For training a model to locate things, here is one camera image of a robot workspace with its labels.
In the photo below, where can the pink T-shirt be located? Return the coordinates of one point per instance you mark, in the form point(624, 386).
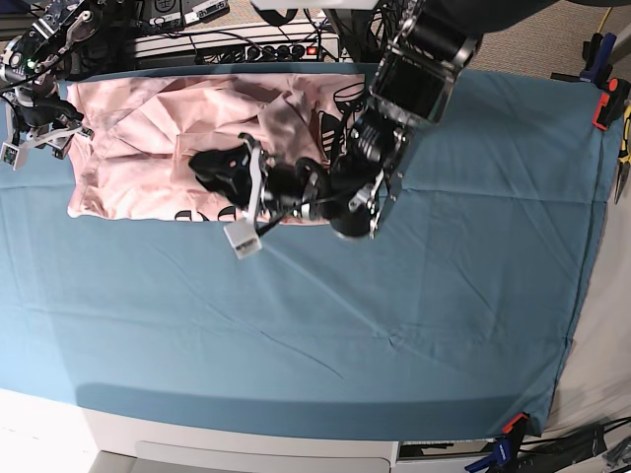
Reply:
point(145, 131)

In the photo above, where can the yellow handled pliers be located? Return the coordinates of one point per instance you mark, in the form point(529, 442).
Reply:
point(623, 166)

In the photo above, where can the blue black clamp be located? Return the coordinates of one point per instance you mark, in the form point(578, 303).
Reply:
point(596, 54)

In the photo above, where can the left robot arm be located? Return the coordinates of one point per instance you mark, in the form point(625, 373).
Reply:
point(435, 41)

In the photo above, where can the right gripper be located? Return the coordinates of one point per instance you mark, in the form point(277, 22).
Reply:
point(51, 118)

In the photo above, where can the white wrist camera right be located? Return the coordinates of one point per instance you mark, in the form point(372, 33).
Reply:
point(12, 155)

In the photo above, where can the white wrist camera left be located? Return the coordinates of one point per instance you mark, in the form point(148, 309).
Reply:
point(243, 238)

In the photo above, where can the orange black clamp upper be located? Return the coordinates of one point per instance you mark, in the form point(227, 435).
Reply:
point(611, 103)

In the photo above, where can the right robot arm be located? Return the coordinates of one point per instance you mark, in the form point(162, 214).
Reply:
point(35, 62)

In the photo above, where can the white power strip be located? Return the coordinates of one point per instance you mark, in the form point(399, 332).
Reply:
point(304, 51)

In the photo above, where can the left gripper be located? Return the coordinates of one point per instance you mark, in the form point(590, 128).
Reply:
point(272, 191)

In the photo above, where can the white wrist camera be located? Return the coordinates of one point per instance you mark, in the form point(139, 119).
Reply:
point(12, 155)
point(243, 238)

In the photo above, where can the teal table cloth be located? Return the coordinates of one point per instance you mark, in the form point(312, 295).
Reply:
point(461, 313)

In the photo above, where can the orange blue clamp lower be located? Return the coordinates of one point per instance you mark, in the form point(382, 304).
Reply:
point(503, 455)

